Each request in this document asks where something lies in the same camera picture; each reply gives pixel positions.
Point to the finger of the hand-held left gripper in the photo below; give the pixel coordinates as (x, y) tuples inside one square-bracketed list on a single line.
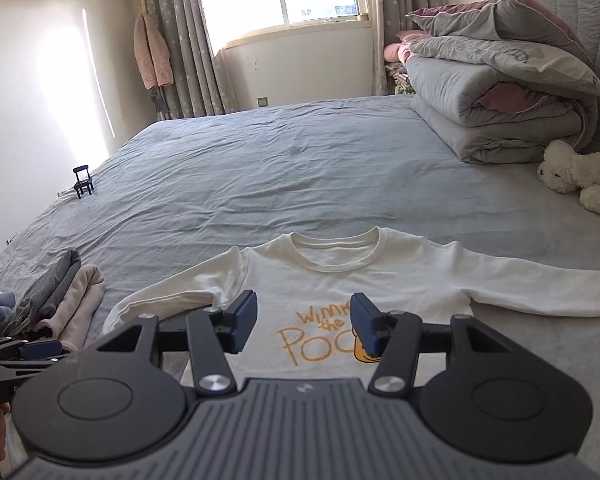
[(42, 350)]

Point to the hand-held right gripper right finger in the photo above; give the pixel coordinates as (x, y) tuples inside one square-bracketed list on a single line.
[(365, 327)]

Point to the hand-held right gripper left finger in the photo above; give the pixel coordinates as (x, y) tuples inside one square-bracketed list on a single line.
[(245, 321)]

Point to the white printed sweatshirt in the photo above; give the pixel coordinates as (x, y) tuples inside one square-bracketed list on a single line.
[(320, 285)]

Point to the folded grey garment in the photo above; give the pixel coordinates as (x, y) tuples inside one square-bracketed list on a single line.
[(47, 290)]

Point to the folded beige fleece garment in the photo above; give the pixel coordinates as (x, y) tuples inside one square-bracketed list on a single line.
[(82, 300)]

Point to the small black phone stand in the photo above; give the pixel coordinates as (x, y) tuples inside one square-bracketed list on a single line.
[(82, 182)]

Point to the dark hanging bag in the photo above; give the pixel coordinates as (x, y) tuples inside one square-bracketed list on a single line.
[(158, 102)]

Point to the folded grey duvet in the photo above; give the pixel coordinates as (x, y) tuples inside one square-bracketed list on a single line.
[(460, 110)]

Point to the white plush toy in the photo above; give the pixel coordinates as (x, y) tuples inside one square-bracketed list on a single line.
[(575, 170)]

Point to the pile of pink cushions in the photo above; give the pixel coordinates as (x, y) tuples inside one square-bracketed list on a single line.
[(397, 55)]

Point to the hanging pink jacket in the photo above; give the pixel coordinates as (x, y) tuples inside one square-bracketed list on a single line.
[(152, 55)]

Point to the mauve and grey pillow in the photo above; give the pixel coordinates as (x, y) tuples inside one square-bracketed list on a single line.
[(510, 17)]

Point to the grey quilted headboard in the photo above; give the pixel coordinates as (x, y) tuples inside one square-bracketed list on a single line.
[(590, 15)]

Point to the wall socket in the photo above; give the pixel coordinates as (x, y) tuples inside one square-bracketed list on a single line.
[(263, 101)]

